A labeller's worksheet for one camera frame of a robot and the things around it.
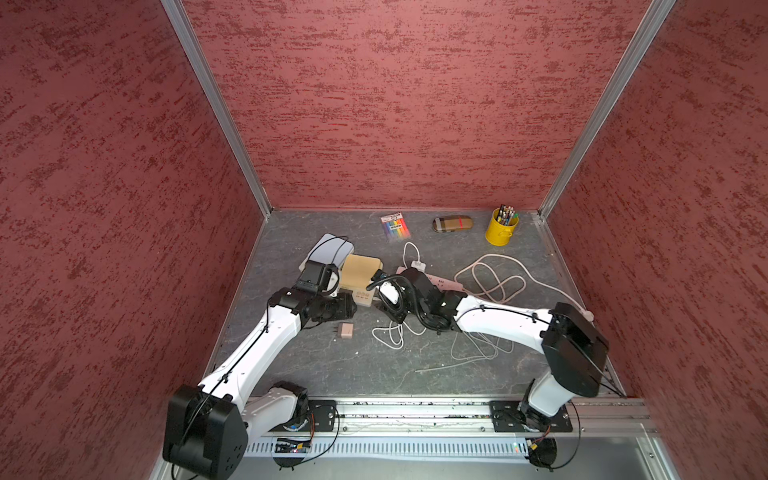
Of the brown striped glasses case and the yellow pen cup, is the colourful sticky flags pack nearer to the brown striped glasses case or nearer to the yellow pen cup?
the brown striped glasses case

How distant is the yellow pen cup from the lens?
3.44ft

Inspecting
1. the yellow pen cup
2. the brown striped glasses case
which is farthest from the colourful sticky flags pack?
the yellow pen cup
